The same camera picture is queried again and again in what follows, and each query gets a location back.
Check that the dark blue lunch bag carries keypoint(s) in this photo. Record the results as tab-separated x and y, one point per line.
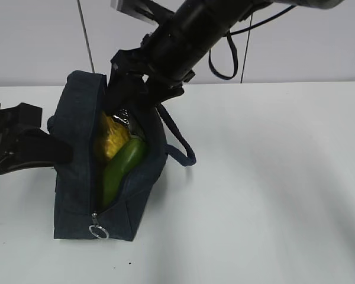
77	215

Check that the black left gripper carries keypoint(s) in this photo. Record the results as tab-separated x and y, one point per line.
23	145

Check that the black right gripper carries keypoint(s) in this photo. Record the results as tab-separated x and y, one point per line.
125	83

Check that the green cucumber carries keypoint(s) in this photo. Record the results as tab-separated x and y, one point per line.
126	159

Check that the yellow pear-shaped gourd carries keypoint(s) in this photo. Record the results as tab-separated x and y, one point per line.
111	137

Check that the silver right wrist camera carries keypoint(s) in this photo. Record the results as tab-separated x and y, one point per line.
135	9

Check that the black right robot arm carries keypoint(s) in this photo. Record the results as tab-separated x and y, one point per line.
191	31

